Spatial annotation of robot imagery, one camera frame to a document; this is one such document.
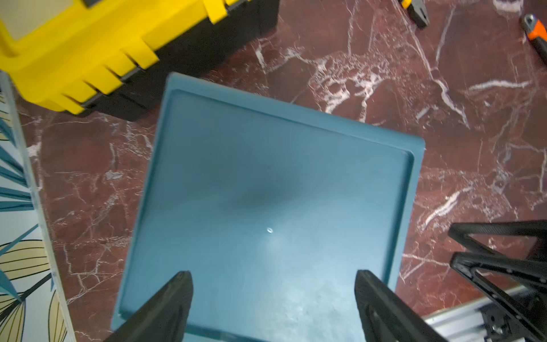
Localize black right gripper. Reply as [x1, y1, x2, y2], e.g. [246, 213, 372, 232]
[448, 220, 546, 341]

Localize yellow handled pliers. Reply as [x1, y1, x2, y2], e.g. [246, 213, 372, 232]
[398, 0, 430, 29]

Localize teal drawer cabinet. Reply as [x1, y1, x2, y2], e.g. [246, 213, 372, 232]
[111, 73, 425, 341]

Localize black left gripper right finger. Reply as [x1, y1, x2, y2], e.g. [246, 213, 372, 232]
[354, 270, 445, 341]

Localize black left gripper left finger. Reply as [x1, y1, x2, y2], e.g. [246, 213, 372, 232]
[106, 271, 194, 342]

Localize orange adjustable wrench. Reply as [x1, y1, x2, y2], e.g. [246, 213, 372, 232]
[520, 14, 547, 64]

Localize yellow and black toolbox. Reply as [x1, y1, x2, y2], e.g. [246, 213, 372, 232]
[1, 0, 280, 121]

